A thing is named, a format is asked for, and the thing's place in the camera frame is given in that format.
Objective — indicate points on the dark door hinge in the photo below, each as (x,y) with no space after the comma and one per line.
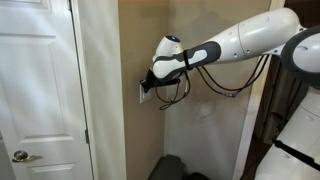
(86,136)

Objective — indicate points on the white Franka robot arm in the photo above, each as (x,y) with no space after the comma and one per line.
(233,43)

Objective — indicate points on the white door frame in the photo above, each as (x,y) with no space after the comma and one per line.
(100,90)

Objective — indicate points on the white panel door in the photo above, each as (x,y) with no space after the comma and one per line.
(36,90)

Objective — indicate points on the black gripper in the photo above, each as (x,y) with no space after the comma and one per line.
(159,81)

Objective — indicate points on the dark bin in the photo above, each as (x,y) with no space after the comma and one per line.
(167,168)

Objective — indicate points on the white light switch plate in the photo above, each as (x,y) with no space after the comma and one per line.
(145,96)

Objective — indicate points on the black round bin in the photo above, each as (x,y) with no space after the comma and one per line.
(197,176)

